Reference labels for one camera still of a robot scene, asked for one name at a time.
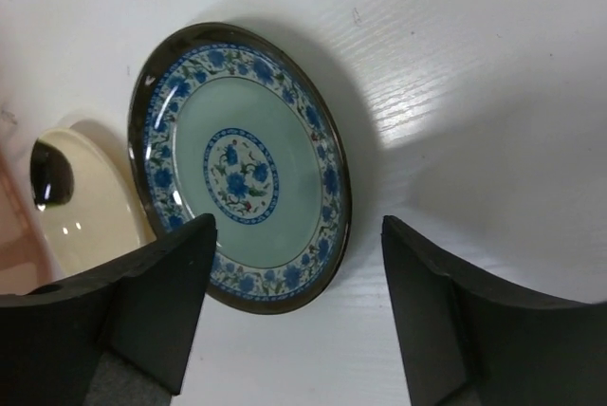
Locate white pink dish rack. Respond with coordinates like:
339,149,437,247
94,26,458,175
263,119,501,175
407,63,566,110
1,152,57,295

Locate cream plate with black patch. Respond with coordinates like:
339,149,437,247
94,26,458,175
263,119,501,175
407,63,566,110
31,128,155,276

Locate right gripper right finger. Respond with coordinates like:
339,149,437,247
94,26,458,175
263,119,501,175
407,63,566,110
381,215,606,405

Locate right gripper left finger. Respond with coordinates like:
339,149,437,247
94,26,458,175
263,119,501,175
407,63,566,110
1,214,217,405

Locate blue floral plate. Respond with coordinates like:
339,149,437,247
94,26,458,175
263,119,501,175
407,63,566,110
127,22,352,315

